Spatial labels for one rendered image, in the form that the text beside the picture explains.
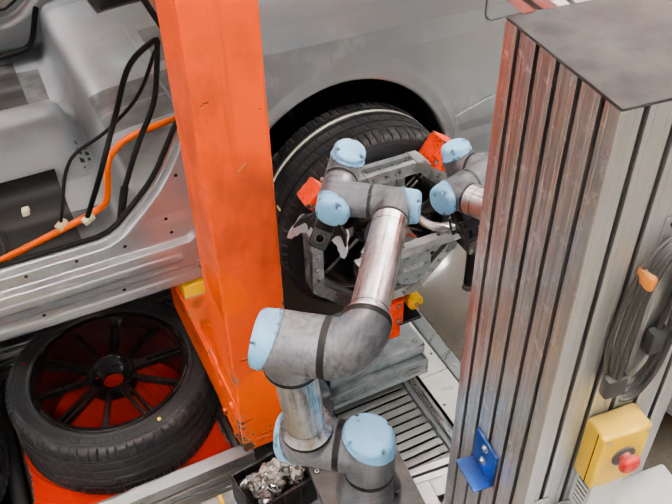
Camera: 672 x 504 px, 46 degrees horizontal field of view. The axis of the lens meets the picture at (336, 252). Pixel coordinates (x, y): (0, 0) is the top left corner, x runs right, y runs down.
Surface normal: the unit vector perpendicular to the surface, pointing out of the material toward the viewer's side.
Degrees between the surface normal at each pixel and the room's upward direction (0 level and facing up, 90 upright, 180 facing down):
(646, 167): 90
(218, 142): 90
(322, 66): 90
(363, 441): 7
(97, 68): 7
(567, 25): 0
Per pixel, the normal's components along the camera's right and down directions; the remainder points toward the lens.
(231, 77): 0.44, 0.58
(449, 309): -0.02, -0.76
